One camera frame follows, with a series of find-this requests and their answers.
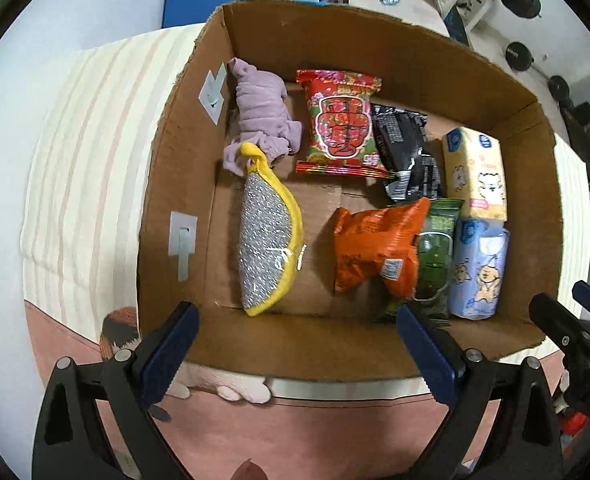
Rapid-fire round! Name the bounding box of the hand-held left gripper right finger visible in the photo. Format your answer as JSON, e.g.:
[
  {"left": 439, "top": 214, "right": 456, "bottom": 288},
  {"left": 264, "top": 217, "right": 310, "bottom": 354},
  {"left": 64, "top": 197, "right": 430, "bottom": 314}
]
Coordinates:
[{"left": 396, "top": 304, "right": 565, "bottom": 480}]

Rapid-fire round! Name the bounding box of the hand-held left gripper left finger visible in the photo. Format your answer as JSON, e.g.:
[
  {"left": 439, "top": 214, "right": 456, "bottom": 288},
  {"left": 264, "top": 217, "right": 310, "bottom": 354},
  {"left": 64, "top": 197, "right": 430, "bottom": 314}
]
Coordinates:
[{"left": 31, "top": 301, "right": 201, "bottom": 480}]

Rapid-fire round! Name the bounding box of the green snack packet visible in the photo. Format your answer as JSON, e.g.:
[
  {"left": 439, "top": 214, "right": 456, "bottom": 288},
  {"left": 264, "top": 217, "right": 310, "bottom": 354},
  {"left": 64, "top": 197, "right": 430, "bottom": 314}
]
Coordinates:
[{"left": 373, "top": 198, "right": 463, "bottom": 326}]

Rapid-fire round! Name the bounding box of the blue tissue pack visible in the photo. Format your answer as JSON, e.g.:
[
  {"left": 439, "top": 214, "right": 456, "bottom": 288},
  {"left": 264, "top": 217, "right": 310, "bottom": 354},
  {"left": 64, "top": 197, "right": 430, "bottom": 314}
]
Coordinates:
[{"left": 448, "top": 217, "right": 511, "bottom": 320}]

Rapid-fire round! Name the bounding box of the orange snack packet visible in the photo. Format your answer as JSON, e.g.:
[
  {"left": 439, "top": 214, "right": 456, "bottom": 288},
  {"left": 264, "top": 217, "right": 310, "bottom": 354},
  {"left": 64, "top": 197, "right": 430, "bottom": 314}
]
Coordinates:
[{"left": 333, "top": 197, "right": 432, "bottom": 299}]

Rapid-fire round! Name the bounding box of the silver scouring pad yellow trim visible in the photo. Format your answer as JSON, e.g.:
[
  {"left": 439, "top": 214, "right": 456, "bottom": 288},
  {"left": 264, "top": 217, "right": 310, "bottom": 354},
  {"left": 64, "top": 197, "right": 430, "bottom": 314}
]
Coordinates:
[{"left": 238, "top": 142, "right": 307, "bottom": 317}]

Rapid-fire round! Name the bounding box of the yellow tissue pack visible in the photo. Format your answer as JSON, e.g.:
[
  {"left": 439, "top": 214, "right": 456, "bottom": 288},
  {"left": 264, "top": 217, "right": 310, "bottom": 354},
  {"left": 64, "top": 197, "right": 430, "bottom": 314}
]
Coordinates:
[{"left": 441, "top": 127, "right": 508, "bottom": 222}]

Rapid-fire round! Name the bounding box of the black snack packet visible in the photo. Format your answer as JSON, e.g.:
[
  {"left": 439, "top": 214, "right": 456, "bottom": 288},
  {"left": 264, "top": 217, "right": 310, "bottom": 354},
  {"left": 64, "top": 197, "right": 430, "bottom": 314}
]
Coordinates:
[{"left": 370, "top": 104, "right": 446, "bottom": 202}]

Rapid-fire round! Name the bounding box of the red snack packet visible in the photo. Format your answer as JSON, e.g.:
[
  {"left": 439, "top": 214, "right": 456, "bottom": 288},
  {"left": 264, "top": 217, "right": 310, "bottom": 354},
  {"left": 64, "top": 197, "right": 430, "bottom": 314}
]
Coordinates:
[{"left": 295, "top": 70, "right": 391, "bottom": 179}]

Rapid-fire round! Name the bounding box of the purple cloth toy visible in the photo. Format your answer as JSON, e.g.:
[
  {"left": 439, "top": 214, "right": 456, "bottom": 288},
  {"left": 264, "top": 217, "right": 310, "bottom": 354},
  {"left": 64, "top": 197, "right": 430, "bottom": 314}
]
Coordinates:
[{"left": 222, "top": 57, "right": 303, "bottom": 177}]

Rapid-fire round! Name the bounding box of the cardboard box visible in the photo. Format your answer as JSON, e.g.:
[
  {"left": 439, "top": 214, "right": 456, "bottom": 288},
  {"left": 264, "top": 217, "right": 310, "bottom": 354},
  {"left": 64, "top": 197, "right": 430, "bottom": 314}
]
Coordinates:
[{"left": 136, "top": 0, "right": 563, "bottom": 382}]

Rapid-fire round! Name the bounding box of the short barbell with black plates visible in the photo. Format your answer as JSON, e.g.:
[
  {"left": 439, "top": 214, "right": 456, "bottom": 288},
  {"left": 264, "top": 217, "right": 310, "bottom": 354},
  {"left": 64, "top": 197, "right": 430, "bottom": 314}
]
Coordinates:
[{"left": 504, "top": 42, "right": 572, "bottom": 105}]

